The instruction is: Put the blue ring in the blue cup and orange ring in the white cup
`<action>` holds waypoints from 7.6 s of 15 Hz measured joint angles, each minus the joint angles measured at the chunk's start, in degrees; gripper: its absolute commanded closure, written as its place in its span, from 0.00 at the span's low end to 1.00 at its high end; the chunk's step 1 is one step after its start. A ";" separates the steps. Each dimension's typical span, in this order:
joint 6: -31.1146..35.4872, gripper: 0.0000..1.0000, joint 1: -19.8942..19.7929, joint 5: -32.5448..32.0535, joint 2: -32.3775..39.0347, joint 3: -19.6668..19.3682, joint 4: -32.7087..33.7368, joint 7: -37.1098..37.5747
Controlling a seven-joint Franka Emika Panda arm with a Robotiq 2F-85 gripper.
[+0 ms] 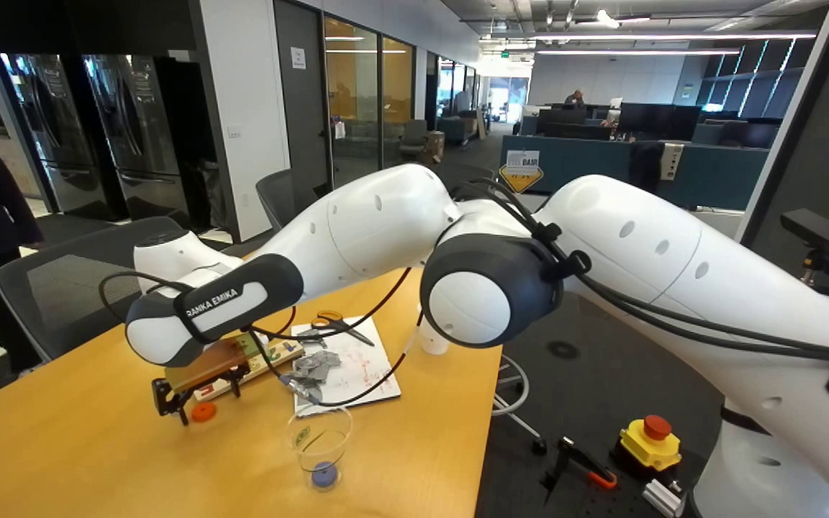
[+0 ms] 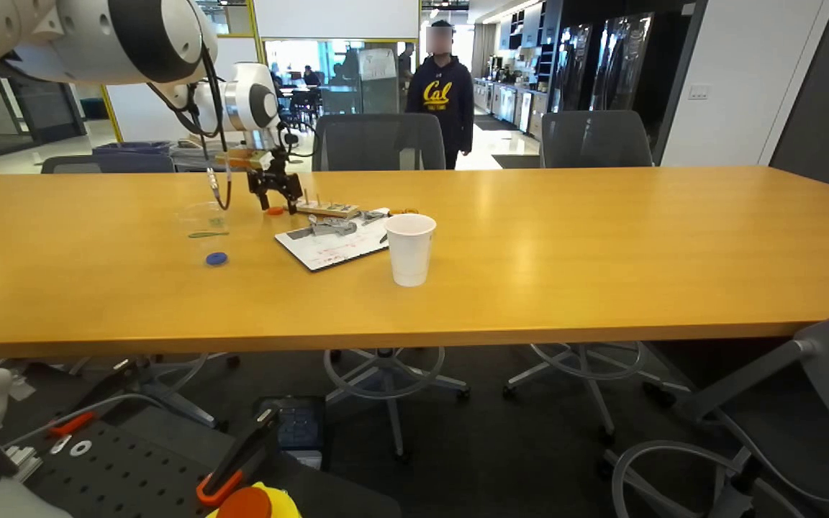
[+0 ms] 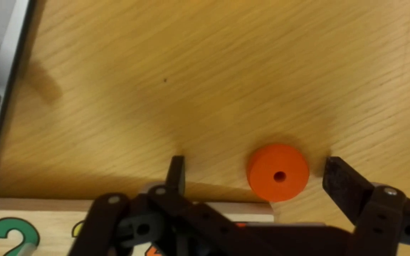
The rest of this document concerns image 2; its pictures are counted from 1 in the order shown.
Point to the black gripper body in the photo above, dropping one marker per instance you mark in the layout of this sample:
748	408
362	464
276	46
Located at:
277	172

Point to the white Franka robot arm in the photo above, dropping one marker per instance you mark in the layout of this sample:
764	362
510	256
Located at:
145	38

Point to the clear plastic cup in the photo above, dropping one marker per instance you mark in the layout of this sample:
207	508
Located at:
208	235

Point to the white paper cup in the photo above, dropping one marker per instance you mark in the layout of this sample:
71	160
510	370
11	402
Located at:
414	249

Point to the crumpled grey tape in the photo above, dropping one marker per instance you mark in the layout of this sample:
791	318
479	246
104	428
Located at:
325	229

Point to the white paper sheet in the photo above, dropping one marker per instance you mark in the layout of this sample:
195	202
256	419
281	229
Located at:
329	252

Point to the dark mesh office chair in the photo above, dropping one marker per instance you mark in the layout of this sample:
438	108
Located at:
368	144

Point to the dark blue upholstered chair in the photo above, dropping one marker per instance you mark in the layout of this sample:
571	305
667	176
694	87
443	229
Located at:
137	160

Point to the person in dark hoodie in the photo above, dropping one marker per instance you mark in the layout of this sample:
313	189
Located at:
443	97

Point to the black star base office chair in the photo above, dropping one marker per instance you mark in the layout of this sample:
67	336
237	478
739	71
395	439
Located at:
179	379

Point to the black office chair base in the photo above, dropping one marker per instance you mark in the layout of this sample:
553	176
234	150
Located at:
391	379

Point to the dark blue box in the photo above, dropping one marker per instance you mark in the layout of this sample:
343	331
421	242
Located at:
302	433

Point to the small orange tool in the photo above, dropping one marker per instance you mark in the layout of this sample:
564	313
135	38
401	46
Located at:
74	423

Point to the grey mesh office chair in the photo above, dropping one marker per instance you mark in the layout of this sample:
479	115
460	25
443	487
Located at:
598	136

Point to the yellow red emergency stop button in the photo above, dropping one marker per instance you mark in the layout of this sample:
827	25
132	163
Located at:
258	501

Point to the black perforated plate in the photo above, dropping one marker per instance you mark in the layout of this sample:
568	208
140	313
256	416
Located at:
117	471

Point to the grey star base office chair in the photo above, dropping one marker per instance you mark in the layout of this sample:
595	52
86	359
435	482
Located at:
589	370

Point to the black glass door fridge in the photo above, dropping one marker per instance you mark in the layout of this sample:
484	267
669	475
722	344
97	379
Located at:
627	59

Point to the grey armrest office chair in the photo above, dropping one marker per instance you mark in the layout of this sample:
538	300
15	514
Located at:
818	385

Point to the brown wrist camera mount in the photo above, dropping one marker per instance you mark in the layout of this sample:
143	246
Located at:
243	160

